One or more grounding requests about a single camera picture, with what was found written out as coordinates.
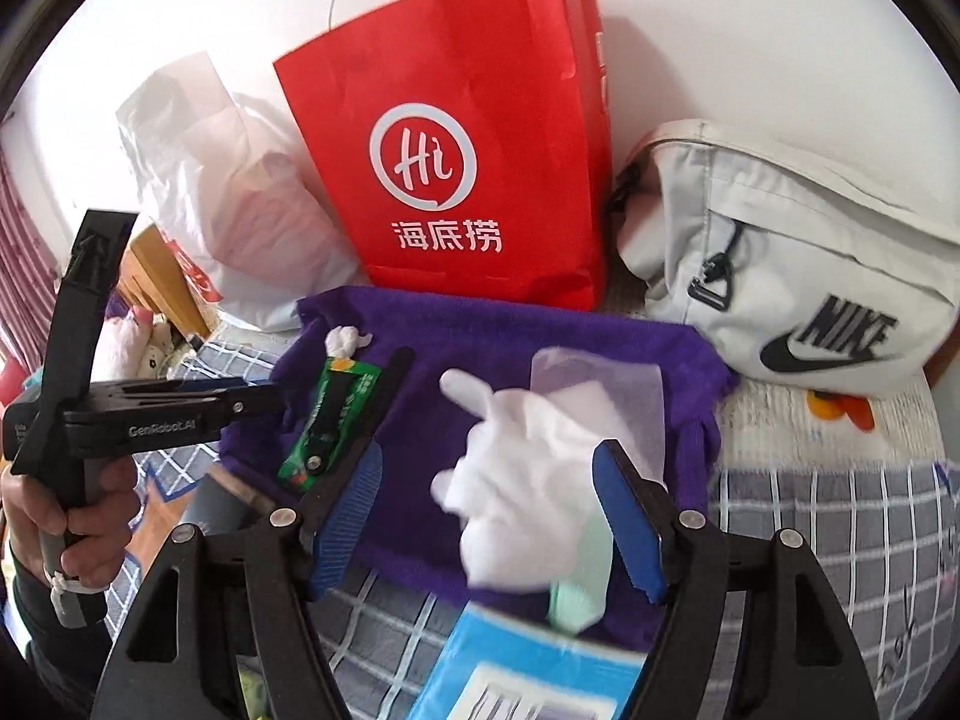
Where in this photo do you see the brown cardboard box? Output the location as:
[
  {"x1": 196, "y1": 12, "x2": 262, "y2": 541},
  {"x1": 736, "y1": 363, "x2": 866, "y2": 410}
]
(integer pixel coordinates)
[{"x1": 120, "y1": 223, "x2": 218, "y2": 338}]

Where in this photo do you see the pink striped curtain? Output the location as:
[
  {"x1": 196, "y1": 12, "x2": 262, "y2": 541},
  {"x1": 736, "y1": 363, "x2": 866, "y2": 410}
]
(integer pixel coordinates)
[{"x1": 0, "y1": 157, "x2": 65, "y2": 391}]

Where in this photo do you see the blue tissue pack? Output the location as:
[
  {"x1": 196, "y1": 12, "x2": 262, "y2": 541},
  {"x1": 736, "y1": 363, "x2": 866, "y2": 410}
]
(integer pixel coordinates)
[{"x1": 420, "y1": 604, "x2": 650, "y2": 720}]

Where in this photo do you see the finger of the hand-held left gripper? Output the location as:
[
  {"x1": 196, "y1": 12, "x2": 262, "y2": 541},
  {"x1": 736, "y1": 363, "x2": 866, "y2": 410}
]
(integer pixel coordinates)
[{"x1": 221, "y1": 381, "x2": 287, "y2": 430}]

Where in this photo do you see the person's left forearm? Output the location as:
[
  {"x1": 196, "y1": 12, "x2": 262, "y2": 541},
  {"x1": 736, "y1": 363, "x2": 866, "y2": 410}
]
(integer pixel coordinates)
[{"x1": 4, "y1": 540, "x2": 113, "y2": 706}]

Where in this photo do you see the white plush toy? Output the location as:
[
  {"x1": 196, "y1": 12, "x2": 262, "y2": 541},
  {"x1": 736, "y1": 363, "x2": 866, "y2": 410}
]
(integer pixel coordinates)
[{"x1": 94, "y1": 307, "x2": 181, "y2": 383}]

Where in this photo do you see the white sling bag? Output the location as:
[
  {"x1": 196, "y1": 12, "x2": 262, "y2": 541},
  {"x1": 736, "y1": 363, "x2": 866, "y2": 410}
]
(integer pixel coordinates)
[{"x1": 606, "y1": 118, "x2": 960, "y2": 400}]

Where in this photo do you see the light green cloth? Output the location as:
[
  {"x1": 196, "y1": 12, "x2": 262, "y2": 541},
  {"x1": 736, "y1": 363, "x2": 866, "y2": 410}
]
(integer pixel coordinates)
[{"x1": 546, "y1": 510, "x2": 614, "y2": 635}]

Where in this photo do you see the red paper bag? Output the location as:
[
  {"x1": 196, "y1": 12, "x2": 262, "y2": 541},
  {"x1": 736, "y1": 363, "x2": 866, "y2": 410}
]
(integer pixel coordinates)
[{"x1": 271, "y1": 0, "x2": 612, "y2": 312}]

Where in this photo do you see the green snack packet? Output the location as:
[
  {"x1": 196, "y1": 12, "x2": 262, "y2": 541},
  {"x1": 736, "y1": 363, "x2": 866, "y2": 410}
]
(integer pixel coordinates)
[{"x1": 277, "y1": 356, "x2": 383, "y2": 492}]

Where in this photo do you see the crumpled white tissue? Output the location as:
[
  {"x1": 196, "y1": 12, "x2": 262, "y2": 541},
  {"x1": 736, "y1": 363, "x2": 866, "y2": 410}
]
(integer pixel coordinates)
[{"x1": 324, "y1": 324, "x2": 374, "y2": 357}]

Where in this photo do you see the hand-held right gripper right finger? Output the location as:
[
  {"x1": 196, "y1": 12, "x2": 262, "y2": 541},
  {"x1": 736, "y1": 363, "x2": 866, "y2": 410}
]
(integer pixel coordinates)
[{"x1": 591, "y1": 441, "x2": 878, "y2": 720}]

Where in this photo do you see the person's left hand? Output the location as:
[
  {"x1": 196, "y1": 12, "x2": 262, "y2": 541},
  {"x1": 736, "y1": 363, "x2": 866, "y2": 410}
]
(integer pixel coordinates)
[{"x1": 0, "y1": 456, "x2": 137, "y2": 595}]

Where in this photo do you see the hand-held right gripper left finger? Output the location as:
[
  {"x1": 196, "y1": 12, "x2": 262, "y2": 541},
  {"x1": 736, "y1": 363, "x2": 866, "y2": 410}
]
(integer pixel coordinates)
[{"x1": 90, "y1": 347, "x2": 417, "y2": 720}]

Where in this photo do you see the white wipe with green pack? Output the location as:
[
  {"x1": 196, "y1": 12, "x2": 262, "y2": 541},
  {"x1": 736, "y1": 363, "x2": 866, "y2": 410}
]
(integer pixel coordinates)
[{"x1": 433, "y1": 349, "x2": 666, "y2": 590}]

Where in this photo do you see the purple towel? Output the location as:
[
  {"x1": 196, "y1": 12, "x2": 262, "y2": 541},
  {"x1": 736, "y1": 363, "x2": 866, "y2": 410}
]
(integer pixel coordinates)
[{"x1": 219, "y1": 286, "x2": 740, "y2": 650}]

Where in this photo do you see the white plastic shopping bag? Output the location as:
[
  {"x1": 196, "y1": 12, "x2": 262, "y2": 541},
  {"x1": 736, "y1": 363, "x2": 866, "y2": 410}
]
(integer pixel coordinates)
[{"x1": 114, "y1": 51, "x2": 376, "y2": 332}]

